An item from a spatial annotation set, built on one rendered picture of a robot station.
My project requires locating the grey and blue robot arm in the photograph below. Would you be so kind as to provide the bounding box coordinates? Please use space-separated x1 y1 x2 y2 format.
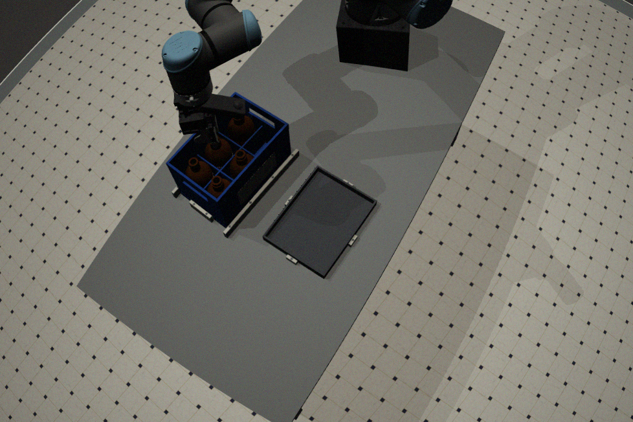
162 0 453 119

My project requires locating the brown glass bottle with white label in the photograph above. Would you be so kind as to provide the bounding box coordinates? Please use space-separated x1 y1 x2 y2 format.
185 157 214 188

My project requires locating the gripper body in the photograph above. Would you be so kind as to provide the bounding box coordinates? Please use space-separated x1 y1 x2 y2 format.
173 95 215 135

